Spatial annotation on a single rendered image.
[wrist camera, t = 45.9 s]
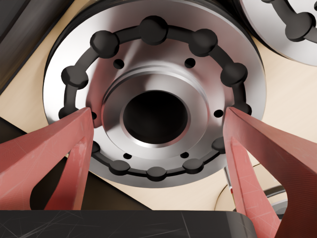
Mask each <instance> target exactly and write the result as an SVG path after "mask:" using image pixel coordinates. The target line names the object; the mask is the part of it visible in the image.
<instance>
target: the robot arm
mask: <svg viewBox="0 0 317 238"><path fill-rule="evenodd" d="M223 136H224V143H225V152H226V159H227V166H228V170H229V175H230V180H231V185H232V189H233V194H234V200H235V205H236V210H237V212H233V211H204V210H81V206H82V201H83V195H84V190H85V185H86V181H87V176H88V171H89V166H90V160H91V153H92V144H93V137H94V126H93V120H92V113H91V108H90V107H83V108H81V109H79V110H77V111H75V112H73V113H71V114H69V115H68V116H66V117H64V118H62V119H60V120H58V121H56V122H54V123H52V124H50V125H48V126H46V127H43V128H41V129H38V130H36V131H33V132H30V133H28V134H25V135H22V136H19V137H17V138H14V139H11V140H9V141H6V142H4V143H1V144H0V238H317V143H315V142H312V141H309V140H307V139H304V138H302V137H299V136H296V135H293V134H291V133H288V132H285V131H283V130H280V129H277V128H275V127H273V126H271V125H268V124H266V123H264V122H262V121H260V120H258V119H256V118H254V117H252V116H250V115H248V114H246V113H244V112H243V111H241V110H239V109H237V108H235V107H227V108H226V113H225V120H224V126H223ZM69 151H70V153H69V156H68V158H67V161H66V164H65V166H64V169H63V172H62V174H61V177H60V180H59V182H58V184H57V187H56V189H55V190H54V192H53V194H52V196H51V197H50V199H49V201H48V203H47V204H46V206H45V208H44V210H31V208H30V196H31V192H32V189H33V188H34V187H35V186H36V185H37V184H38V183H39V182H40V181H41V180H42V179H43V177H44V176H45V175H46V174H47V173H48V172H49V171H50V170H51V169H52V168H53V167H54V166H55V165H56V164H57V163H58V162H59V161H60V160H61V159H62V158H63V157H64V156H65V155H66V154H67V153H68V152H69ZM247 151H248V152H249V153H250V154H251V155H252V156H253V157H254V158H255V159H256V160H257V161H258V162H259V163H260V164H261V165H262V166H263V167H264V168H265V169H266V170H267V171H268V172H269V173H270V174H271V175H272V176H273V177H274V178H275V179H276V180H277V181H278V182H279V183H280V184H281V185H282V186H283V187H284V188H285V191H286V193H287V199H288V204H287V208H286V210H285V213H284V215H283V218H282V220H281V221H280V220H279V218H278V216H277V215H276V213H275V211H274V209H273V207H272V205H271V204H270V202H269V200H268V199H267V197H266V195H265V193H264V192H263V190H262V188H261V186H260V184H259V182H258V179H257V176H256V174H255V171H254V168H253V166H252V163H251V161H250V158H249V155H248V152H247Z"/></svg>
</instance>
